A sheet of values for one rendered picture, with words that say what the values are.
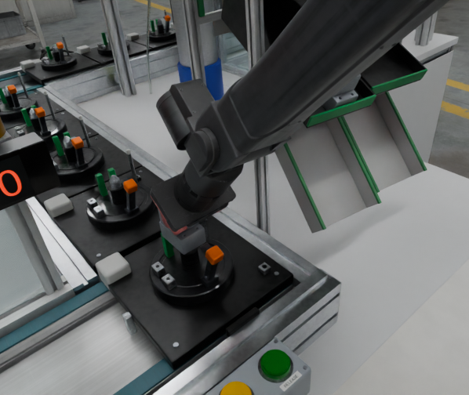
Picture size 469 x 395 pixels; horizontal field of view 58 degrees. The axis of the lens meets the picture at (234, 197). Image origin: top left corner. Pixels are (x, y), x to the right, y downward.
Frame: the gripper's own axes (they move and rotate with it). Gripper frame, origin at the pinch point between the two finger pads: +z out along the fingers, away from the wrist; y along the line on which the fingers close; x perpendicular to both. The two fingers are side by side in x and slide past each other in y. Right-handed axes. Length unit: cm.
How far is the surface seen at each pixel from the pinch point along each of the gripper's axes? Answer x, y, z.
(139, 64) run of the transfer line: -80, -55, 88
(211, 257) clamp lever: 8.2, 0.6, -3.3
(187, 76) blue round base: -52, -52, 58
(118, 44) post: -80, -43, 71
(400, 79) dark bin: -0.3, -41.6, -14.1
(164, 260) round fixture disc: 4.0, 2.6, 10.4
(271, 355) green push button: 23.9, 0.8, -3.8
